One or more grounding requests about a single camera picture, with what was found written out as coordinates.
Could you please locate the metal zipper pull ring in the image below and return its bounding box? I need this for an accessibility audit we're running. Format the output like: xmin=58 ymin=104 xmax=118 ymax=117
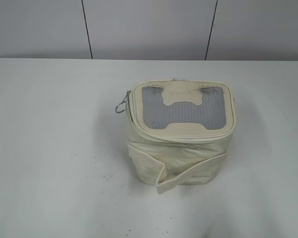
xmin=114 ymin=89 xmax=131 ymax=116

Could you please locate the cream zippered bag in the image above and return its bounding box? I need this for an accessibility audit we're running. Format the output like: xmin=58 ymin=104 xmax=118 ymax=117
xmin=123 ymin=80 xmax=236 ymax=194

